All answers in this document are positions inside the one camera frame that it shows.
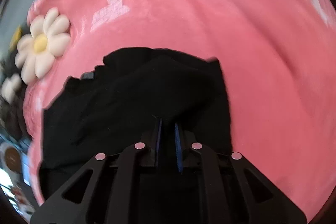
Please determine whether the black knit garment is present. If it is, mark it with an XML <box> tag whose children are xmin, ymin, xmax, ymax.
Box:
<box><xmin>39</xmin><ymin>47</ymin><xmax>232</xmax><ymax>198</ymax></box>

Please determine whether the dark brown quilted pillow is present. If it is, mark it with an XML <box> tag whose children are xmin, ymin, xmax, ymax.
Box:
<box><xmin>1</xmin><ymin>52</ymin><xmax>30</xmax><ymax>142</ymax></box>

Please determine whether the white daisy flower pillow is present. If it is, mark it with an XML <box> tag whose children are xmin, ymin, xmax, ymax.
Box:
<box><xmin>15</xmin><ymin>7</ymin><xmax>71</xmax><ymax>85</ymax></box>

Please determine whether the pink plush blanket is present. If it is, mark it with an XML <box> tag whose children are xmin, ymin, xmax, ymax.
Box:
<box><xmin>24</xmin><ymin>0</ymin><xmax>335</xmax><ymax>220</ymax></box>

